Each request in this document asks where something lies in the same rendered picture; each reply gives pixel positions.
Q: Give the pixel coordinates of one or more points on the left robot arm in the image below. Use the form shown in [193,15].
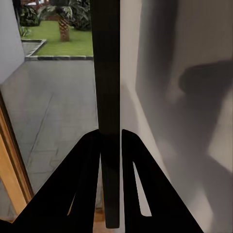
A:
[4,226]

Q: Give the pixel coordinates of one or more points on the poster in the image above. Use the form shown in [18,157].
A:
[105,24]

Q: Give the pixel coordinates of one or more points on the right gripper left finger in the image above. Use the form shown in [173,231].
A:
[66,202]

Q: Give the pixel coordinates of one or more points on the door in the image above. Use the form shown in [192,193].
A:
[48,96]

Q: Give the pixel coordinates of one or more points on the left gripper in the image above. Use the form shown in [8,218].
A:
[6,227]

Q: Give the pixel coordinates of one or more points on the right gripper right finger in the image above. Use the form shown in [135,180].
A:
[169,213]

